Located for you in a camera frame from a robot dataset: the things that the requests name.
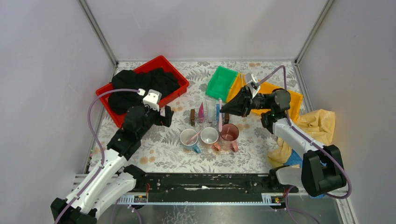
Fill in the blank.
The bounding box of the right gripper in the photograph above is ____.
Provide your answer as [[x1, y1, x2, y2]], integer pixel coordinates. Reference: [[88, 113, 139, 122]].
[[219, 86, 272, 118]]

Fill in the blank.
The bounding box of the white ceramic cup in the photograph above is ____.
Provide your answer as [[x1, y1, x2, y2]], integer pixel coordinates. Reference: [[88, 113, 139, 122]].
[[180, 129, 201, 154]]

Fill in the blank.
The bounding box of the pink toothbrush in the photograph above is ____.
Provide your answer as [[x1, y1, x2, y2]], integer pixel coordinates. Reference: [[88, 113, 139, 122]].
[[218, 98, 223, 132], [183, 129, 203, 146]]

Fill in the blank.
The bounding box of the clear acrylic toiletry tray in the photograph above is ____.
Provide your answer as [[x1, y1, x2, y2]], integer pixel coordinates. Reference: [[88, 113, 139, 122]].
[[189, 109, 230, 126]]

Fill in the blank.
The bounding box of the white toothpaste tube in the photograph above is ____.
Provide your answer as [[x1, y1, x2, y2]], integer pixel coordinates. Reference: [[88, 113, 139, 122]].
[[205, 99, 216, 123]]

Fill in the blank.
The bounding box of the pink toothpaste tube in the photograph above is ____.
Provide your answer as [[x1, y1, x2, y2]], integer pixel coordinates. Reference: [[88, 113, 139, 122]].
[[198, 103, 205, 123]]

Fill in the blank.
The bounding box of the pink glossy mug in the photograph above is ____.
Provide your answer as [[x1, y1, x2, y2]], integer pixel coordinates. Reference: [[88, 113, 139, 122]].
[[219, 124, 239, 153]]

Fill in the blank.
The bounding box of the pink patterned cup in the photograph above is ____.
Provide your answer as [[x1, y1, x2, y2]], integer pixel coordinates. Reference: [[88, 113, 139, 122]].
[[200, 127, 221, 152]]

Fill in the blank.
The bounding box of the blue toothpaste tube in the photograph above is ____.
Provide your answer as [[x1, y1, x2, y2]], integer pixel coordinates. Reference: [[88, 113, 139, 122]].
[[216, 104, 220, 124]]

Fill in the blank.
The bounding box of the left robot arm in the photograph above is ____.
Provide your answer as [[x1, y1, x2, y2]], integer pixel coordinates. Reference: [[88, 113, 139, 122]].
[[50, 105, 174, 224]]

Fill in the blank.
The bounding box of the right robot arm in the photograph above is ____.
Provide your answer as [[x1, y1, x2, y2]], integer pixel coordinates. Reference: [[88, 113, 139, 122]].
[[220, 86, 352, 198]]

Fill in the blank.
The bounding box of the orange bin with toothpastes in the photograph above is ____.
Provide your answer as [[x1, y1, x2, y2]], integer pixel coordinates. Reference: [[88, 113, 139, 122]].
[[252, 82, 279, 115]]

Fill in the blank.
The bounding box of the green plastic bin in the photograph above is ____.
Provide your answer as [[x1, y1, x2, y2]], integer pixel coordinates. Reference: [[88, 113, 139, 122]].
[[205, 66, 238, 102]]

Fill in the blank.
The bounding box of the black cloth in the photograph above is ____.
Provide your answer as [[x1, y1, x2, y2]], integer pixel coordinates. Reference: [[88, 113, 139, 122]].
[[108, 68, 180, 115]]

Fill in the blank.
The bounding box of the red plastic bin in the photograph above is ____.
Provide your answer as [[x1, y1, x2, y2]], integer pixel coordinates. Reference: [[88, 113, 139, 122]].
[[95, 55, 190, 129]]

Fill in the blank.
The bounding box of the blue cloth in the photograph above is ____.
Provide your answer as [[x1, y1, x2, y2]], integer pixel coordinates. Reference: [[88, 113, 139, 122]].
[[284, 150, 327, 199]]

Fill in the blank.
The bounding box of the yellow cloth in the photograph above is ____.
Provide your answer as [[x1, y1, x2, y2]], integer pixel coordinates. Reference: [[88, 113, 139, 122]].
[[268, 109, 336, 168]]

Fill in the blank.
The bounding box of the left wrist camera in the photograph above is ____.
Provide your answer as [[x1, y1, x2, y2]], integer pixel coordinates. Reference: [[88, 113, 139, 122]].
[[137, 88, 162, 112]]

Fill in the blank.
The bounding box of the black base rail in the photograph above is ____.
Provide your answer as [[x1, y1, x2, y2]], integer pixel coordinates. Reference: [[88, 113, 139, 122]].
[[123, 173, 289, 206]]

